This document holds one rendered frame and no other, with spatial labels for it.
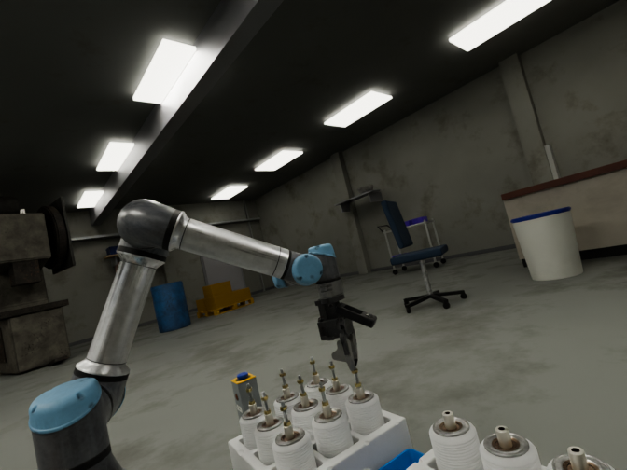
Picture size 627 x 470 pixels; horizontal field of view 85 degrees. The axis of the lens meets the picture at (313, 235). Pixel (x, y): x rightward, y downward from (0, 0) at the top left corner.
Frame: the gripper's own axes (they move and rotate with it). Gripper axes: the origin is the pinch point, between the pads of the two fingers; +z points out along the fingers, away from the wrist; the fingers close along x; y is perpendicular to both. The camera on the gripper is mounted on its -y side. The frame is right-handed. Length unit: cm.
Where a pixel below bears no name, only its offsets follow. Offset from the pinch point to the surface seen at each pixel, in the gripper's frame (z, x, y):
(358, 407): 10.4, 4.7, 0.4
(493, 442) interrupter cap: 9.4, 23.7, -31.4
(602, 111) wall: -149, -560, -287
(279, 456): 11.6, 23.8, 15.5
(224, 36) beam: -260, -186, 117
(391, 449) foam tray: 21.9, 4.3, -5.7
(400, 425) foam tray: 17.9, 0.2, -8.7
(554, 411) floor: 35, -37, -50
